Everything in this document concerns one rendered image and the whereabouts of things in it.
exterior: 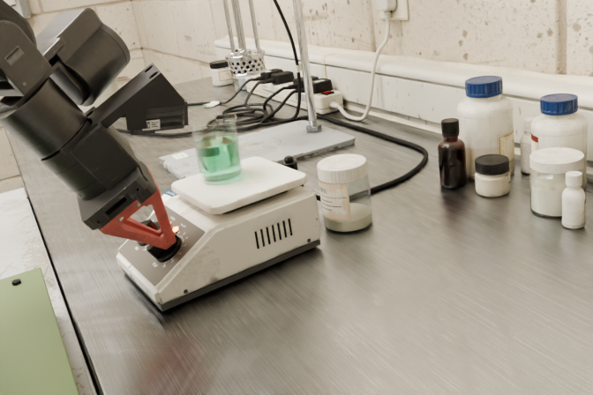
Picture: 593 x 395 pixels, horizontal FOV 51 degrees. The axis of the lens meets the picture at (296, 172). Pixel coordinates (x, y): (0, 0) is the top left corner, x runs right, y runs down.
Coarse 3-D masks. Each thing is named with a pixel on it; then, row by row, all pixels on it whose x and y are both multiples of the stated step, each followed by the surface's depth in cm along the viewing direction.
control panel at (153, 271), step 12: (180, 216) 68; (180, 228) 66; (192, 228) 65; (192, 240) 63; (120, 252) 70; (132, 252) 68; (144, 252) 67; (180, 252) 63; (132, 264) 67; (144, 264) 65; (156, 264) 64; (168, 264) 63; (144, 276) 64; (156, 276) 62
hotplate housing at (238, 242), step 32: (288, 192) 69; (224, 224) 64; (256, 224) 65; (288, 224) 68; (192, 256) 62; (224, 256) 64; (256, 256) 66; (288, 256) 69; (160, 288) 61; (192, 288) 63
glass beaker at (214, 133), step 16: (208, 112) 72; (224, 112) 71; (192, 128) 68; (208, 128) 67; (224, 128) 68; (208, 144) 68; (224, 144) 68; (208, 160) 69; (224, 160) 69; (240, 160) 70; (208, 176) 69; (224, 176) 69; (240, 176) 70
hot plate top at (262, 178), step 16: (256, 160) 76; (192, 176) 74; (256, 176) 70; (272, 176) 70; (288, 176) 69; (304, 176) 69; (176, 192) 71; (192, 192) 68; (208, 192) 68; (224, 192) 67; (240, 192) 66; (256, 192) 66; (272, 192) 66; (208, 208) 64; (224, 208) 64
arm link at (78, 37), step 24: (0, 24) 47; (72, 24) 55; (96, 24) 57; (0, 48) 48; (24, 48) 49; (48, 48) 53; (72, 48) 55; (96, 48) 56; (120, 48) 58; (0, 72) 48; (24, 72) 49; (72, 72) 55; (96, 72) 56; (120, 72) 60; (96, 96) 57
